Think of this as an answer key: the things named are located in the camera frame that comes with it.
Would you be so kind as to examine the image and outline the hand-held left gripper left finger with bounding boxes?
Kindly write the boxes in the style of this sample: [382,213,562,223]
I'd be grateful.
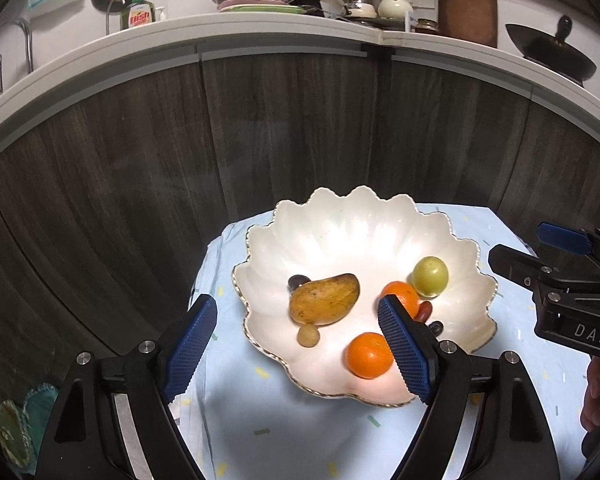
[32,293,219,480]

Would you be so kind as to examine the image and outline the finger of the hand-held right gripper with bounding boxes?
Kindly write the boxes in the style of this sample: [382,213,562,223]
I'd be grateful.
[488,243,556,292]
[536,221,600,259]

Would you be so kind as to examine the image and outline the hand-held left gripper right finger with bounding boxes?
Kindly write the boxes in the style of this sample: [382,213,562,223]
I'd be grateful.
[376,294,561,480]

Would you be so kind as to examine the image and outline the orange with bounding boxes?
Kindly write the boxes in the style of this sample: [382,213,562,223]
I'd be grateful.
[380,281,421,317]
[346,332,396,380]

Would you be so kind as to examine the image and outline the round green citrus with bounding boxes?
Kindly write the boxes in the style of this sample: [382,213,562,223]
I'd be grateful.
[412,256,450,293]

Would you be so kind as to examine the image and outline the yellow mango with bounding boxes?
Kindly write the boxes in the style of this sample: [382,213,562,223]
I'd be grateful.
[289,273,360,325]

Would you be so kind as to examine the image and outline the brown longan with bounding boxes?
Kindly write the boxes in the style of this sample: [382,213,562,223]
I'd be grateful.
[297,324,321,348]

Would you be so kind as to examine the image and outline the white shell-shaped bowl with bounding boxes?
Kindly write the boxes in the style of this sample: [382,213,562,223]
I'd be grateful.
[231,186,498,407]

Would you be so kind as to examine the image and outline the light blue patterned tablecloth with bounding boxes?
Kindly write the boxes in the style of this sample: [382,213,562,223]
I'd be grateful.
[172,203,600,480]

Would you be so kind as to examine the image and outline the teal round coaster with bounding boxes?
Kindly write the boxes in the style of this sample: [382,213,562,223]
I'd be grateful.
[22,382,58,421]

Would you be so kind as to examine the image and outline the black wok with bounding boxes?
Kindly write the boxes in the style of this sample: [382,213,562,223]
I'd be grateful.
[505,15,597,82]

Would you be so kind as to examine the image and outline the green round coaster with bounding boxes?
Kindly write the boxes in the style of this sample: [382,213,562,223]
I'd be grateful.
[0,400,36,468]

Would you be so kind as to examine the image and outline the dark wooden cabinet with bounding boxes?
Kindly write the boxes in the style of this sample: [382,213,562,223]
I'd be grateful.
[0,42,600,436]

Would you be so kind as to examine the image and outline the brown wooden cutting board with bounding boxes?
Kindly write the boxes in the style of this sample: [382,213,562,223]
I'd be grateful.
[437,0,498,48]

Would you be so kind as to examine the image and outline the white countertop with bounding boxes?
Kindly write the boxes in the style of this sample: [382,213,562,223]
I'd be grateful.
[0,12,600,168]

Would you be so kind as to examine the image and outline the green dish soap bottle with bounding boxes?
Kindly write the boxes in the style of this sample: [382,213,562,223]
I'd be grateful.
[121,0,156,31]

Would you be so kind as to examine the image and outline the pink plate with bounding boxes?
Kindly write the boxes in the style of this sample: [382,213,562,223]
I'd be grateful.
[217,0,286,12]

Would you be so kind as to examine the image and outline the green plate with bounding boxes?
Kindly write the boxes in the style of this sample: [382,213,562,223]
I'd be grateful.
[219,5,306,15]

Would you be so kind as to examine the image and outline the metal faucet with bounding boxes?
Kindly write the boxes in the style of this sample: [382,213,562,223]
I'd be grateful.
[0,17,35,73]

